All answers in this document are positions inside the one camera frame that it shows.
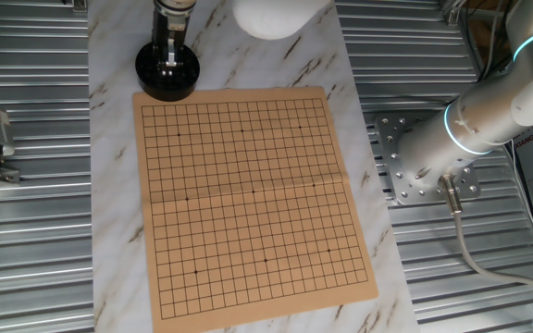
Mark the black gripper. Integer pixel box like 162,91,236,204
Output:
152,12,190,77

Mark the wooden go board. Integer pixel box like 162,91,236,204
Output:
131,85,379,333

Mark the black bowl of Go stones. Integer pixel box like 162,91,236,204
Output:
134,39,202,103

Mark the white marble pattern mat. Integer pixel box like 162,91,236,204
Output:
87,0,420,333

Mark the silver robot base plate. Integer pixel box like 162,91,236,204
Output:
374,113,482,206

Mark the grey base cable with connector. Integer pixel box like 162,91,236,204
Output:
437,174,533,304

